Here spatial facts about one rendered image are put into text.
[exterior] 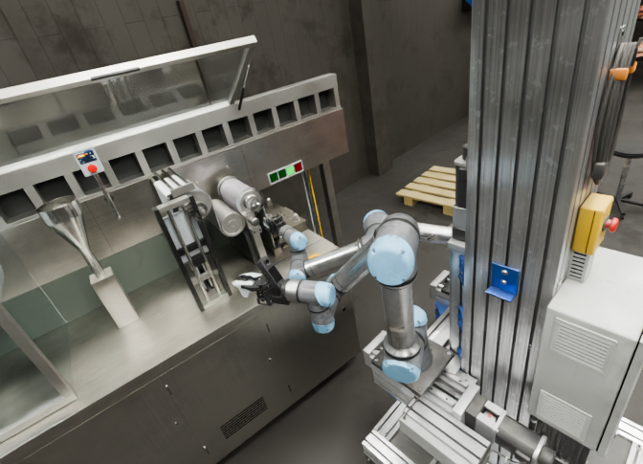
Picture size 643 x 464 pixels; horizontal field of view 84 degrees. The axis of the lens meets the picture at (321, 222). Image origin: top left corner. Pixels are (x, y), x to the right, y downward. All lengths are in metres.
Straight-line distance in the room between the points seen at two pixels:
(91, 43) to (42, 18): 0.28
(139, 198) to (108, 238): 0.24
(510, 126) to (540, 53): 0.16
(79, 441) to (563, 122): 1.88
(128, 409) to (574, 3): 1.88
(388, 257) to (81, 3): 2.80
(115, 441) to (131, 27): 2.66
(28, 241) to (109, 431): 0.88
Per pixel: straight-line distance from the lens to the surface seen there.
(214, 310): 1.76
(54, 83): 1.48
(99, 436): 1.86
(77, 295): 2.15
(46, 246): 2.03
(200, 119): 2.00
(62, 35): 3.18
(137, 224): 2.03
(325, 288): 1.12
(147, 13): 3.35
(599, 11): 0.88
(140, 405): 1.81
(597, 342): 1.13
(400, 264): 0.91
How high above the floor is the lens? 1.97
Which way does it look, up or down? 30 degrees down
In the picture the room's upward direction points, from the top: 12 degrees counter-clockwise
